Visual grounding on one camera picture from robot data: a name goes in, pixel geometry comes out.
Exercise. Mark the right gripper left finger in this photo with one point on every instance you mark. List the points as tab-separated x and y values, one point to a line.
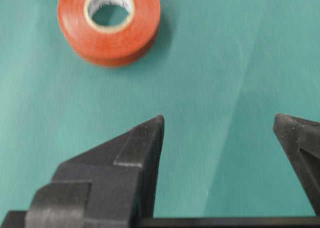
108	186

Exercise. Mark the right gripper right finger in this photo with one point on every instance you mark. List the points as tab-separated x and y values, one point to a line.
300	140

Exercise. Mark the orange red tape roll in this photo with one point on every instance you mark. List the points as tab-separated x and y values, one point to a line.
109	45

